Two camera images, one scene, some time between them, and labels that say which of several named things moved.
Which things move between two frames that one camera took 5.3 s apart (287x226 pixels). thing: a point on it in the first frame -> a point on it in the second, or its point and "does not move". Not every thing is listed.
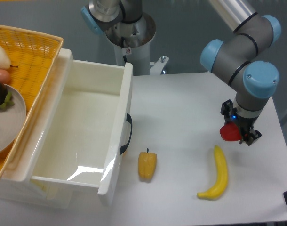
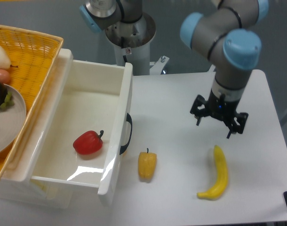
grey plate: (9, 122) does not move
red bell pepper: (230, 132) -> (88, 142)
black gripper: (244, 124) -> (221, 108)
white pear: (0, 60) does not move
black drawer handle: (129, 119) does not move
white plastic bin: (82, 124) does not move
